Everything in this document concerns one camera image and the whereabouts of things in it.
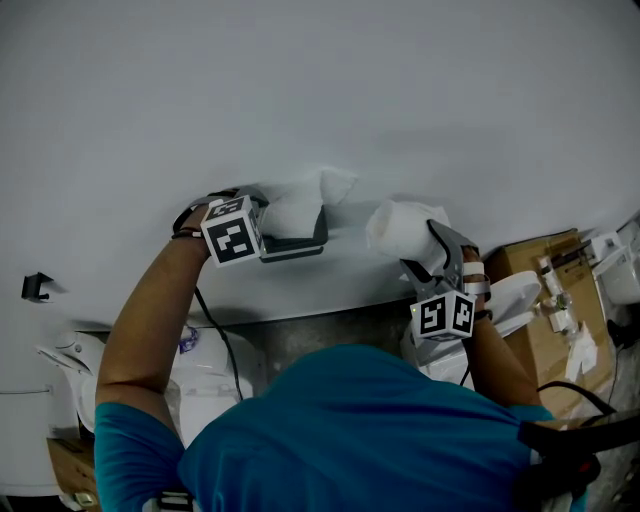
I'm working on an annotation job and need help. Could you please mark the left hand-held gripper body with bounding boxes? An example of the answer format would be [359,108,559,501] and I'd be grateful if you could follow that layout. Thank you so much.
[200,186,272,269]

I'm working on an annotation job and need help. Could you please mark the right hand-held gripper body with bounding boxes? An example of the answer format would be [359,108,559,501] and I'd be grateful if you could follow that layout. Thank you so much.
[409,233,481,345]

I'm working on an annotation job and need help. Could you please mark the new white toilet paper roll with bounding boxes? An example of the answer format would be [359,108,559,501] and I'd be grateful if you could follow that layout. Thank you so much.
[365,198,452,263]

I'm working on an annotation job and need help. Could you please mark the black toilet paper holder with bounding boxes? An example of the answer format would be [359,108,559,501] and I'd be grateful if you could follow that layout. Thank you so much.
[259,204,330,264]

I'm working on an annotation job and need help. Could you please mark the old white toilet paper roll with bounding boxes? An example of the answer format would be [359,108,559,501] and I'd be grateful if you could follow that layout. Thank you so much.
[260,168,360,240]

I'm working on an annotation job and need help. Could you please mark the person's left forearm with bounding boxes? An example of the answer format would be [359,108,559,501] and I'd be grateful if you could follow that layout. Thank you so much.
[94,204,217,431]

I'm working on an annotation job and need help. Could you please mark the person's right forearm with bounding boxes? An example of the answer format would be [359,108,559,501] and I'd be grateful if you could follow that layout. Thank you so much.
[463,312,544,410]

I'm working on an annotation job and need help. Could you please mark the person's right hand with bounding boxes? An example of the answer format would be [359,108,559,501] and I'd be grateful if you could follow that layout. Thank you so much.
[461,245,493,304]

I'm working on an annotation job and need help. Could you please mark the white plumbing fittings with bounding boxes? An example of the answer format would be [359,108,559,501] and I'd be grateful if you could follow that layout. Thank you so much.
[535,253,576,334]

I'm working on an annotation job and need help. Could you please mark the large brown cardboard box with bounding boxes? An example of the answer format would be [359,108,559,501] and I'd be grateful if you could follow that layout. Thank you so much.
[483,228,620,430]

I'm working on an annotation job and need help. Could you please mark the crumpled white paper sheet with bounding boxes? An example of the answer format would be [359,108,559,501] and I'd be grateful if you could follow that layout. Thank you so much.
[563,321,600,382]

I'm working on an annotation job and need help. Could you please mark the person's teal shirt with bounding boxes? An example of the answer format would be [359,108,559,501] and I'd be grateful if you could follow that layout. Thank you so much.
[93,343,589,512]

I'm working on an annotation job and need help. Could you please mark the small brown cardboard box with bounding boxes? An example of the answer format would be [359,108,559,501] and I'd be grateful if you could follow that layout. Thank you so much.
[46,437,102,512]

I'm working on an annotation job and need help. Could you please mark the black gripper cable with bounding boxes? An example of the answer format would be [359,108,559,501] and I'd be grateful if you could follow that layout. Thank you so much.
[192,285,246,403]
[536,380,618,417]

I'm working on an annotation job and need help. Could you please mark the black shoulder strap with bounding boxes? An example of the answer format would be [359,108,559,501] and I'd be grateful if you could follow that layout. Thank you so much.
[514,407,640,504]

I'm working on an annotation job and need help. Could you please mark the black wall hook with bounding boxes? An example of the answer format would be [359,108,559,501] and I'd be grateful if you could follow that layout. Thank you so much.
[20,271,54,304]

